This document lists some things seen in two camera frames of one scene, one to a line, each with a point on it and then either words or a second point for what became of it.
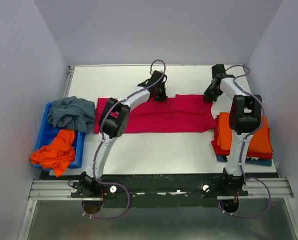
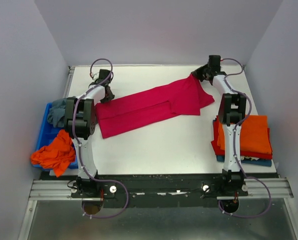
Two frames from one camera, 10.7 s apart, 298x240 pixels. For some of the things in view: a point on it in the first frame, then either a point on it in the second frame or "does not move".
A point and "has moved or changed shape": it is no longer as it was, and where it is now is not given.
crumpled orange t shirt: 58,154 does not move
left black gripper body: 160,94 -> 109,97
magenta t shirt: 182,114 has moved or changed shape
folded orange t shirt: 260,143 does not move
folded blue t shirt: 261,162 does not move
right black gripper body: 211,94 -> 200,72
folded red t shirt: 262,155 does not move
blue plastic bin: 47,134 does not move
